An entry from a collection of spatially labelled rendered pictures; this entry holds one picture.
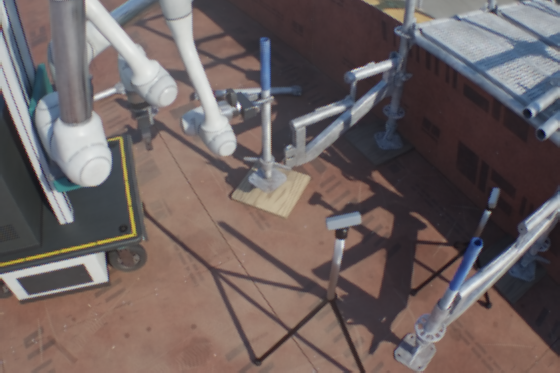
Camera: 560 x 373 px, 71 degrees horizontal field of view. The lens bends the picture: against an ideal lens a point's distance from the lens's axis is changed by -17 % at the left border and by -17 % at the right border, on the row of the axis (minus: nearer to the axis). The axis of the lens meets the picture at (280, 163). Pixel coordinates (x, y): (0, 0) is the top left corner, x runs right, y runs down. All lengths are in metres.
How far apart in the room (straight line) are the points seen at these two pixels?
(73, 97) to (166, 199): 1.24
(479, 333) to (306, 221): 1.00
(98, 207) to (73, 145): 0.73
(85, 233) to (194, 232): 0.58
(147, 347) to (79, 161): 0.92
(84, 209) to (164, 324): 0.60
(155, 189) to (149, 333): 0.85
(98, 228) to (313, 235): 0.99
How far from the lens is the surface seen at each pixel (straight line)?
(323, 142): 2.33
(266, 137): 2.09
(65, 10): 1.20
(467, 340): 2.06
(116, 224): 1.94
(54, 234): 2.02
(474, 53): 2.25
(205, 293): 2.05
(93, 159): 1.34
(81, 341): 2.07
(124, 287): 2.14
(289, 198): 2.34
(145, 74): 1.42
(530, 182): 2.24
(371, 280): 2.10
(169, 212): 2.36
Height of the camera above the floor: 1.74
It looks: 43 degrees down
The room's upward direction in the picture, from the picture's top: straight up
